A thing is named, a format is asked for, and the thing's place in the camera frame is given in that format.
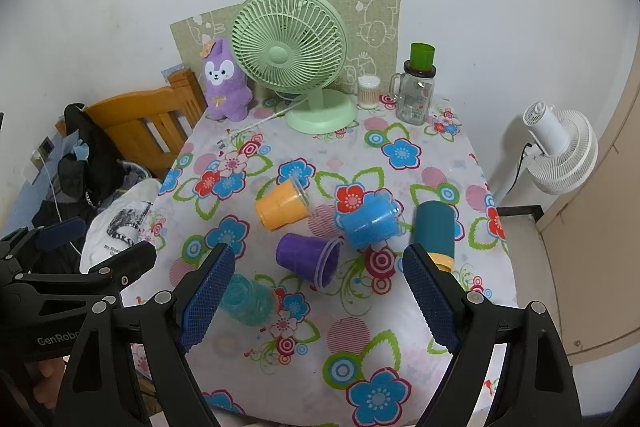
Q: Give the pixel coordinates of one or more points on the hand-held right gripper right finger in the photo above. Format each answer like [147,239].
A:
[430,299]

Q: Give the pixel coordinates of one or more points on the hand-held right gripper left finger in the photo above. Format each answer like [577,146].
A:
[207,294]

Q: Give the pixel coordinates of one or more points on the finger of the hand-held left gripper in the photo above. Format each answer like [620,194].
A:
[65,233]
[125,261]

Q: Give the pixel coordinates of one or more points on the clear teal ribbed cup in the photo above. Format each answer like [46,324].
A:
[250,302]

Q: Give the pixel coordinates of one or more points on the blue plastic cup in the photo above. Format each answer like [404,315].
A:
[370,222]

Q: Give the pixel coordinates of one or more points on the purple plastic cup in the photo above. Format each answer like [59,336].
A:
[300,254]

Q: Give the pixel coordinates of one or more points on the orange plastic cup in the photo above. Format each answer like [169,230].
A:
[280,206]

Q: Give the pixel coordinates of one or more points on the green plastic cup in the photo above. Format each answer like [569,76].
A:
[421,56]

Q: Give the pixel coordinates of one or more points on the person's left hand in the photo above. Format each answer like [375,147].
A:
[46,369]

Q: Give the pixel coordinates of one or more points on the white printed shirt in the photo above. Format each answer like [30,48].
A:
[117,219]

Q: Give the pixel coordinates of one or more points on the dark teal tumbler yellow lid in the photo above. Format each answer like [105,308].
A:
[434,229]

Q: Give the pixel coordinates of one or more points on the pile of dark clothes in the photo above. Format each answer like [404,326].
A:
[95,167]

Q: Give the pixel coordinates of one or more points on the wooden chair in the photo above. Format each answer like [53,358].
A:
[135,117]

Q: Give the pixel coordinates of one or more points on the floral tablecloth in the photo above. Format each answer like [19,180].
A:
[320,157]

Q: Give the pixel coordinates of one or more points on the beige cabinet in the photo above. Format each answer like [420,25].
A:
[600,232]

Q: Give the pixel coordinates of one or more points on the white clip fan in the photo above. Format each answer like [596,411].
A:
[565,152]

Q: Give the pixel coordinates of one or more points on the glass jar mug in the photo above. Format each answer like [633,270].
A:
[414,99]

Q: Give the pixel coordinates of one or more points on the purple plush toy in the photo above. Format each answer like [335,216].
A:
[224,82]

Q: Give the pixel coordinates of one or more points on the cotton swab jar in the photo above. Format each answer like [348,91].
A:
[369,93]

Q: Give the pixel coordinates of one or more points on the green desk fan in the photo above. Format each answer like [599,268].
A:
[287,47]

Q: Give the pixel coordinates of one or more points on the wall socket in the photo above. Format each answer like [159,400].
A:
[42,153]

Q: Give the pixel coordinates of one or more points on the black metal frame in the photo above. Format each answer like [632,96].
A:
[520,210]

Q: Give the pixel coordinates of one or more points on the beige cartoon wall mat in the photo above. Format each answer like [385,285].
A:
[370,37]

